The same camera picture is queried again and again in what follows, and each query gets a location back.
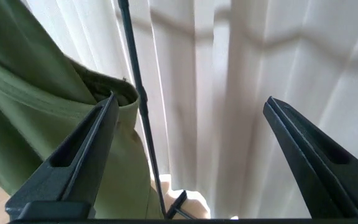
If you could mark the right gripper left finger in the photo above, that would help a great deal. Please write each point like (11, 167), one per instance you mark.
(73, 174)

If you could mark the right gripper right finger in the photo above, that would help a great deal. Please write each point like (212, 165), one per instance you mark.
(322, 174)

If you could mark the green shirt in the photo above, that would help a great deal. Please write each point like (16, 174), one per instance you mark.
(26, 93)

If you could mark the black clothes rack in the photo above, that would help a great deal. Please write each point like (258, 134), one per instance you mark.
(137, 74)

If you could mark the beige curtain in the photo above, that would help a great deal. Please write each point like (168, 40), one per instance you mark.
(244, 93)

